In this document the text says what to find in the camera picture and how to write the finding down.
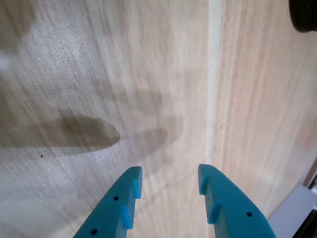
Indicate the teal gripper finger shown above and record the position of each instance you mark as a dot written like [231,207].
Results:
[235,213]
[111,213]

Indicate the black mesh pen holder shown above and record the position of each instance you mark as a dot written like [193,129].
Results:
[304,15]

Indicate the grey panel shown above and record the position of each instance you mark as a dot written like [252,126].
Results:
[294,205]

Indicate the black bar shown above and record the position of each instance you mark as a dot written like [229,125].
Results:
[309,225]

